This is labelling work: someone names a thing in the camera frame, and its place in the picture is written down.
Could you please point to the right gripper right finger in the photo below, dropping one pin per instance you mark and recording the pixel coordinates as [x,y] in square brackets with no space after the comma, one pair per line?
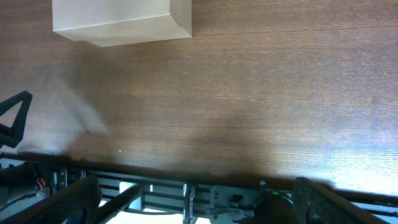
[314,203]

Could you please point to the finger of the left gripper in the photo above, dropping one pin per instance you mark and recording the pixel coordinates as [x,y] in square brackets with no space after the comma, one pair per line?
[12,136]

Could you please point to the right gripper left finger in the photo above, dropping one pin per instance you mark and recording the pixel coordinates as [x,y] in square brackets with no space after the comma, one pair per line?
[79,201]

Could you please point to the brown cardboard box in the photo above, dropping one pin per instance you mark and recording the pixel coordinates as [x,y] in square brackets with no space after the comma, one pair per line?
[107,23]

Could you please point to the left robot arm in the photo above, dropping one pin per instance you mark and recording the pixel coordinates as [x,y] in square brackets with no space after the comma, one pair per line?
[29,180]

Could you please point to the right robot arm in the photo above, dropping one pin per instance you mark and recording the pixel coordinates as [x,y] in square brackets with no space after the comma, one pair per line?
[265,207]

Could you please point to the black aluminium frame rail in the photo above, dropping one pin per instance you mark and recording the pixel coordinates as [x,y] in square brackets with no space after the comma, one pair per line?
[163,197]

